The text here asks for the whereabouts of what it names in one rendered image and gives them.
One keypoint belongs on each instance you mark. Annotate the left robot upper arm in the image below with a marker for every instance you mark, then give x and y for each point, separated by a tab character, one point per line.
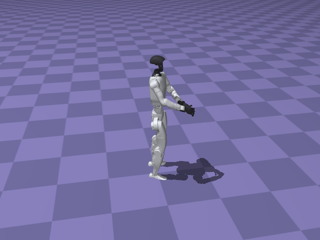
169	89

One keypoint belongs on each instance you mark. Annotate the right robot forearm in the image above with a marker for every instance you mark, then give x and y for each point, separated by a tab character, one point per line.
173	106

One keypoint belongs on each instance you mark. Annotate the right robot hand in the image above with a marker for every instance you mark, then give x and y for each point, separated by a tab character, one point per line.
189	110

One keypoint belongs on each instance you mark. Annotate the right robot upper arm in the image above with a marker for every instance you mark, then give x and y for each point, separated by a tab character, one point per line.
155	86

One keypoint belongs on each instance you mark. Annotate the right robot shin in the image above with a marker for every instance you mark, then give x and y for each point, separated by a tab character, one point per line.
157	161

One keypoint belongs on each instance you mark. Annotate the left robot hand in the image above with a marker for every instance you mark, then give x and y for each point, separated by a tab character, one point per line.
182	103

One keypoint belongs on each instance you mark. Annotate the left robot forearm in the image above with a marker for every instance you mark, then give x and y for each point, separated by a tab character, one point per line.
175	96

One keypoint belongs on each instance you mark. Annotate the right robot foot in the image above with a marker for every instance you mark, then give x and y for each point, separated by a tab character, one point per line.
158	176

